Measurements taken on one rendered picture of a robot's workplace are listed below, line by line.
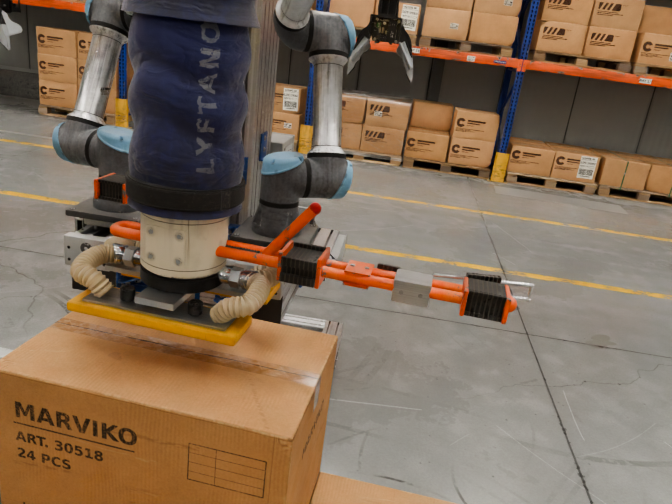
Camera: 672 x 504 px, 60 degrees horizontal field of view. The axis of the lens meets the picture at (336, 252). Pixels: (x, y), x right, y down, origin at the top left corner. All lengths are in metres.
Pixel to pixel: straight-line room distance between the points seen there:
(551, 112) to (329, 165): 8.23
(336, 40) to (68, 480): 1.29
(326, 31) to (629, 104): 8.55
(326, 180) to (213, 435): 0.86
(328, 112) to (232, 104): 0.70
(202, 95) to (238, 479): 0.69
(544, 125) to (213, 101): 8.91
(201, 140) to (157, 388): 0.47
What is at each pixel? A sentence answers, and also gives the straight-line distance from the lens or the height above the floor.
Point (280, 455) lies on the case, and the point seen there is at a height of 0.90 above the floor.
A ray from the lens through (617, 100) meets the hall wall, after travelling 10.03.
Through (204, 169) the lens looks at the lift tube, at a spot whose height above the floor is 1.36.
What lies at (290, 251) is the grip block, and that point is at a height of 1.20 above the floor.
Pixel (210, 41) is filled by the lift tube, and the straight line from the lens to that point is 1.05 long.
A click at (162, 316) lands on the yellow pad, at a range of 1.15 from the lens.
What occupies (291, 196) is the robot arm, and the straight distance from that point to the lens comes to 1.69.
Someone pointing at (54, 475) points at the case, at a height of 0.73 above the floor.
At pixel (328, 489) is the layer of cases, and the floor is 0.54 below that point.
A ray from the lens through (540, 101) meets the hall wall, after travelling 9.76.
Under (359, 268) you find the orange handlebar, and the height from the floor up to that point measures 1.20.
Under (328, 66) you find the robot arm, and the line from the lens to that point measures 1.77.
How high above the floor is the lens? 1.60
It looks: 20 degrees down
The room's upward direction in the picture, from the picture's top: 7 degrees clockwise
